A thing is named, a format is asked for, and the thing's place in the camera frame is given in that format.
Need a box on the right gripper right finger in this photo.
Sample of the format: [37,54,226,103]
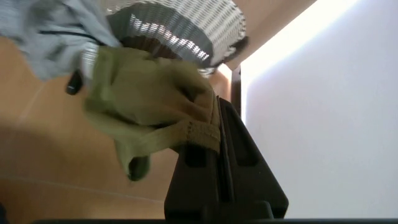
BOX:
[217,96,289,219]

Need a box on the pale grey garment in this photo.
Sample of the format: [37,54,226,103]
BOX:
[0,0,123,96]

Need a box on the green printed t-shirt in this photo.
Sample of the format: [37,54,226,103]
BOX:
[82,45,222,183]

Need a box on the white laundry basket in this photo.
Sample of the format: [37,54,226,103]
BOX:
[80,0,249,78]

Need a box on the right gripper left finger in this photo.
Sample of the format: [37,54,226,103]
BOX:
[164,143,226,219]

